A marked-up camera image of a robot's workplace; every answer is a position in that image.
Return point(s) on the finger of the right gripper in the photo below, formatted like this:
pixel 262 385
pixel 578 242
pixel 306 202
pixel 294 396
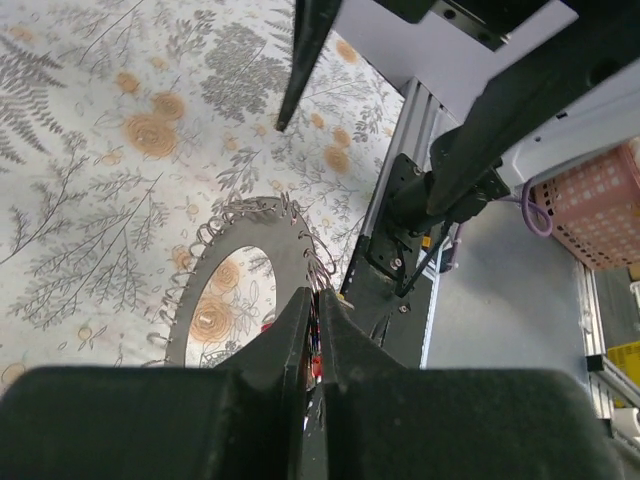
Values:
pixel 512 105
pixel 313 20

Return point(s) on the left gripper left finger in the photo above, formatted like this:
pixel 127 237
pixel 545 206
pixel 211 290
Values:
pixel 260 419

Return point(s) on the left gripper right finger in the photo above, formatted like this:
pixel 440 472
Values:
pixel 369 413

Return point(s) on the red key tag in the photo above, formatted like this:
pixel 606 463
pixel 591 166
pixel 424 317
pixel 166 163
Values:
pixel 315 362

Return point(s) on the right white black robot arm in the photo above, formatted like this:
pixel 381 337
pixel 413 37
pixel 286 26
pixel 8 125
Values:
pixel 600 42

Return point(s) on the pink perforated basket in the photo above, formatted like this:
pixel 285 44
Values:
pixel 594 208

